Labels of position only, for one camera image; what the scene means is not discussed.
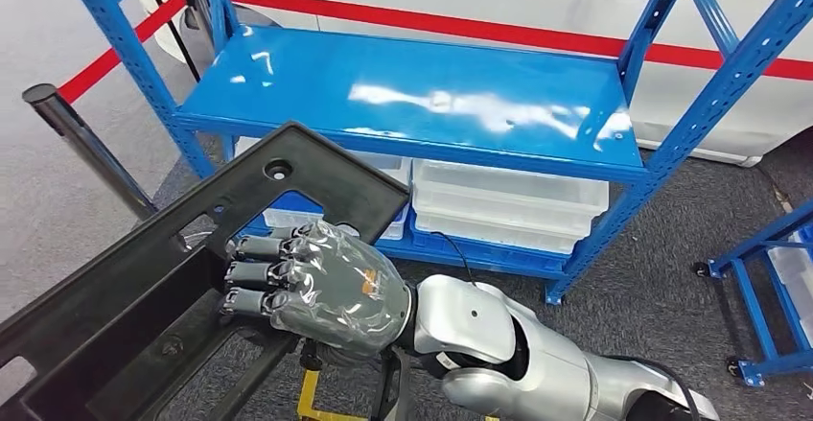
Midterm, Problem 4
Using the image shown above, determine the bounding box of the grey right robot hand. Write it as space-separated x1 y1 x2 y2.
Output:
219 218 414 363

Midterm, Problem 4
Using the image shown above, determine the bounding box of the black plastic frame part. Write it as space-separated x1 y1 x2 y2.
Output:
0 121 411 421

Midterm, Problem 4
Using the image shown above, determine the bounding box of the blue metal shelf rack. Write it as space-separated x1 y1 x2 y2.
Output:
56 0 813 307

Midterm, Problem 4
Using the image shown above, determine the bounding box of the translucent white plastic bin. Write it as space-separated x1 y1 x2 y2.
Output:
767 225 813 346
411 158 611 256

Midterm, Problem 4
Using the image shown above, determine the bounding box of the red barrier belt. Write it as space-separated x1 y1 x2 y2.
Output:
58 0 189 105
225 0 813 82

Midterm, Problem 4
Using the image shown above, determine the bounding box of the blue metal rack on casters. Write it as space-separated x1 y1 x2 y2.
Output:
692 199 813 388

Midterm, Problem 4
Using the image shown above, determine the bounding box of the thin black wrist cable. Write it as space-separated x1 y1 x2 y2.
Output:
430 231 478 287

